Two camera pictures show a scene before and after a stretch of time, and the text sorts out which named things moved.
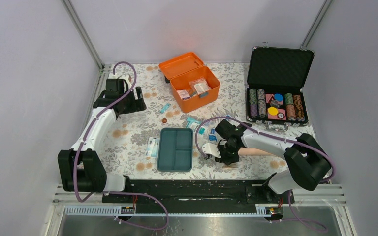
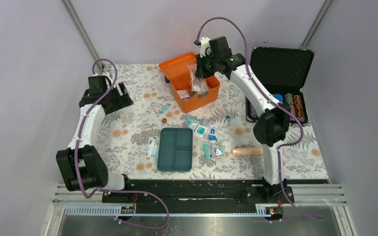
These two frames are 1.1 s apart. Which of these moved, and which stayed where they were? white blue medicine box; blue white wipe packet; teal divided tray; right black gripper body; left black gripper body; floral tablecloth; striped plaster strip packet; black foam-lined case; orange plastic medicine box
Moved: striped plaster strip packet; left black gripper body; right black gripper body
Stayed: orange plastic medicine box; teal divided tray; white blue medicine box; floral tablecloth; black foam-lined case; blue white wipe packet
